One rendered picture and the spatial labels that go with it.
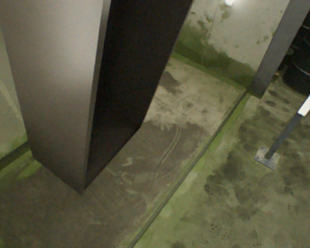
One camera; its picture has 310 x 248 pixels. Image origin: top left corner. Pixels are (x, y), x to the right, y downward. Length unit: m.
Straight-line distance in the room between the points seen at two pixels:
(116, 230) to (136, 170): 0.49
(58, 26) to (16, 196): 1.51
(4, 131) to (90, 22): 1.57
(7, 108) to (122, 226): 1.18
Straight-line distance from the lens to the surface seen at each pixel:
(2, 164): 2.06
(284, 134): 2.15
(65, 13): 0.59
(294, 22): 2.60
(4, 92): 2.01
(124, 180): 1.87
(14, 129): 2.03
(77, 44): 0.60
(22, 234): 1.83
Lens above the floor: 1.67
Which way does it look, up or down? 46 degrees down
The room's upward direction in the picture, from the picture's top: 9 degrees clockwise
